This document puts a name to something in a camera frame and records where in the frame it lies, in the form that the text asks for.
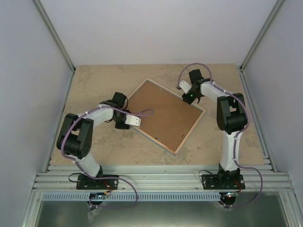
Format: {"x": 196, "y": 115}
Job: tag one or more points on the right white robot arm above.
{"x": 231, "y": 118}

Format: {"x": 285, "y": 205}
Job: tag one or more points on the right small circuit board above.
{"x": 231, "y": 194}

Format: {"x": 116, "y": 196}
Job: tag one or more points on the small circuit board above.
{"x": 231, "y": 194}
{"x": 99, "y": 195}

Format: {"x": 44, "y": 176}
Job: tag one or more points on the right aluminium corner post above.
{"x": 266, "y": 26}

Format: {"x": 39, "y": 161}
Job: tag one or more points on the clear plastic bag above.
{"x": 93, "y": 213}

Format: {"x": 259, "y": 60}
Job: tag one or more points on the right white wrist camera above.
{"x": 184, "y": 86}

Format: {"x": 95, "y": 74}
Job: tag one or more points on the blue wooden picture frame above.
{"x": 187, "y": 137}

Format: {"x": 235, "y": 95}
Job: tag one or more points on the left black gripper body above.
{"x": 117, "y": 125}

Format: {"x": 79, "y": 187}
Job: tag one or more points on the aluminium rail base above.
{"x": 164, "y": 178}

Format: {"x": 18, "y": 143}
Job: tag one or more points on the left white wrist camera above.
{"x": 132, "y": 120}

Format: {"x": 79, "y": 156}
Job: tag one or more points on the left small circuit board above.
{"x": 99, "y": 195}

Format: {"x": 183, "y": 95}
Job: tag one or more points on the aluminium corner post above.
{"x": 266, "y": 26}
{"x": 43, "y": 14}

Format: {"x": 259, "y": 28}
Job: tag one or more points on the left aluminium corner post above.
{"x": 43, "y": 14}

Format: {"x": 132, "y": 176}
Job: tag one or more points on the brown cardboard backing board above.
{"x": 165, "y": 116}

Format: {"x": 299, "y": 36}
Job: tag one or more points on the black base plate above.
{"x": 86, "y": 183}
{"x": 212, "y": 182}

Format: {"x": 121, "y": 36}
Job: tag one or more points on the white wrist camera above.
{"x": 132, "y": 120}
{"x": 184, "y": 86}

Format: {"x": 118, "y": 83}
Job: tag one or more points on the grey slotted cable duct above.
{"x": 131, "y": 196}

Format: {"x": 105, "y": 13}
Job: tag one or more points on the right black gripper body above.
{"x": 191, "y": 100}

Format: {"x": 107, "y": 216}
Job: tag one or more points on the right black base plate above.
{"x": 212, "y": 182}

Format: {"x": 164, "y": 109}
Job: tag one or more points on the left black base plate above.
{"x": 86, "y": 183}

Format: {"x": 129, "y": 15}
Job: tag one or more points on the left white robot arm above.
{"x": 75, "y": 137}

